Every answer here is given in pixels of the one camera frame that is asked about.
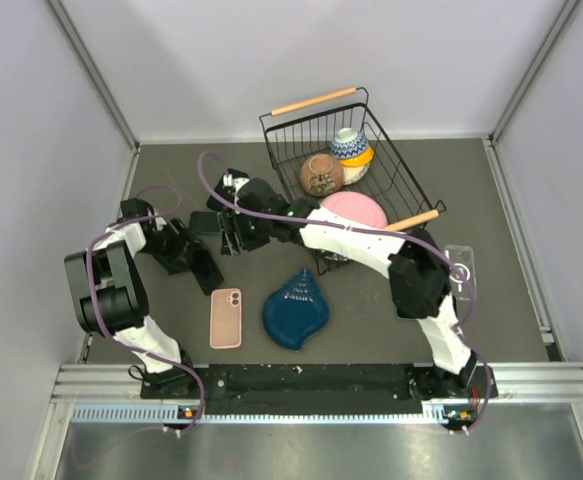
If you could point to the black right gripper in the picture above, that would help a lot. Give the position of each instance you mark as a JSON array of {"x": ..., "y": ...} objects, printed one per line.
[{"x": 231, "y": 225}]

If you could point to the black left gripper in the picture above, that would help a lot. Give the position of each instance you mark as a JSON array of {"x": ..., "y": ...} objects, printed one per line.
[{"x": 183, "y": 241}]

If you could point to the teal-edged phone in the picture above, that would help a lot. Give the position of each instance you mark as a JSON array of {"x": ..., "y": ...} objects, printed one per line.
[{"x": 204, "y": 223}]

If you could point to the pink phone case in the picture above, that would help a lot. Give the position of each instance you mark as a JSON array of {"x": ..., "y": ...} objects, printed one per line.
[{"x": 225, "y": 319}]

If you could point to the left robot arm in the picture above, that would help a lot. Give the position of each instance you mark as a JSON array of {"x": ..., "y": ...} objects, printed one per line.
[{"x": 109, "y": 297}]

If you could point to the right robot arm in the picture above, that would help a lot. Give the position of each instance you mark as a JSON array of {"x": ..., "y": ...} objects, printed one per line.
[{"x": 419, "y": 274}]

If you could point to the clear phone case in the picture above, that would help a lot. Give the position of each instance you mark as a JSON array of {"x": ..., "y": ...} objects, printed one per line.
[{"x": 464, "y": 274}]

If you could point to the brown ceramic bowl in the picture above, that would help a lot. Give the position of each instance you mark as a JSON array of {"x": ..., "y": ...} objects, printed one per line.
[{"x": 321, "y": 175}]

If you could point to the blue shell-shaped dish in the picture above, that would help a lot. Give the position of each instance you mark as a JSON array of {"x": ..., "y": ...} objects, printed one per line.
[{"x": 296, "y": 311}]

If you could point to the pink plate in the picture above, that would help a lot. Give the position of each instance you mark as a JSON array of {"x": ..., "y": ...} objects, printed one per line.
[{"x": 356, "y": 207}]

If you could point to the blue white patterned bowl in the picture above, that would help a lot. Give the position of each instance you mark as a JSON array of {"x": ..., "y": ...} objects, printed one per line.
[{"x": 348, "y": 143}]

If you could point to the yellow bowl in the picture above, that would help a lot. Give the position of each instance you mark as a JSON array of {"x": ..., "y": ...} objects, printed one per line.
[{"x": 360, "y": 160}]

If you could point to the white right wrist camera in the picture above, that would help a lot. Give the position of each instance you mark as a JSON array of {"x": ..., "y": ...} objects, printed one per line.
[{"x": 234, "y": 181}]

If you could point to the black wire basket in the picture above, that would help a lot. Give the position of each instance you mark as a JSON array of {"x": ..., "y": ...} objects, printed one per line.
[{"x": 296, "y": 132}]

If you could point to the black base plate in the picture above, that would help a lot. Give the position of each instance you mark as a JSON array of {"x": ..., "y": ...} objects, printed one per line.
[{"x": 406, "y": 381}]

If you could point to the far wooden basket handle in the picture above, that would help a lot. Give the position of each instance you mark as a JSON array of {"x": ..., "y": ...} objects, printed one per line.
[{"x": 312, "y": 101}]

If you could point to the slotted cable duct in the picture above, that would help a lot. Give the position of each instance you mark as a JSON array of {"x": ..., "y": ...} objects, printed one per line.
[{"x": 180, "y": 415}]

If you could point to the aluminium front rail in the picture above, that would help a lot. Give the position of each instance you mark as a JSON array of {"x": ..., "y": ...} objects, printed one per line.
[{"x": 526, "y": 382}]

